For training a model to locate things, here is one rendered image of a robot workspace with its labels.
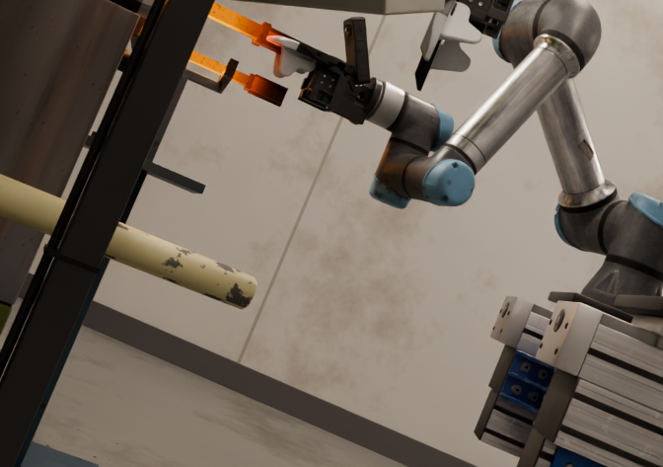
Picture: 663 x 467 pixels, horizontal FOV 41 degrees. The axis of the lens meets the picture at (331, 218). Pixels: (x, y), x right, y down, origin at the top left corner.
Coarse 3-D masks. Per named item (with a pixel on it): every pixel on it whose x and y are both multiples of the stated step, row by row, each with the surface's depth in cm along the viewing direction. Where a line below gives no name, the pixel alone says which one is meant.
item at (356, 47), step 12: (348, 24) 151; (360, 24) 150; (348, 36) 151; (360, 36) 151; (348, 48) 153; (360, 48) 151; (348, 60) 154; (360, 60) 151; (360, 72) 151; (360, 84) 154
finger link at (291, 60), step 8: (272, 40) 147; (280, 40) 147; (288, 40) 147; (288, 48) 147; (296, 48) 147; (280, 56) 147; (288, 56) 147; (296, 56) 148; (304, 56) 148; (280, 64) 147; (288, 64) 147; (296, 64) 148; (304, 64) 148; (312, 64) 149; (280, 72) 147; (288, 72) 148
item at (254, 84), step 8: (192, 56) 200; (200, 56) 200; (200, 64) 200; (208, 64) 201; (216, 64) 201; (224, 64) 201; (216, 72) 202; (240, 72) 202; (232, 80) 204; (240, 80) 202; (248, 80) 201; (256, 80) 203; (264, 80) 203; (248, 88) 202; (256, 88) 203; (264, 88) 204; (272, 88) 204; (280, 88) 204; (256, 96) 205; (264, 96) 204; (272, 96) 204; (280, 96) 204; (280, 104) 204
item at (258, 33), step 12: (216, 12) 144; (228, 12) 145; (228, 24) 145; (240, 24) 145; (252, 24) 146; (264, 24) 146; (252, 36) 147; (264, 36) 146; (288, 36) 148; (276, 48) 148
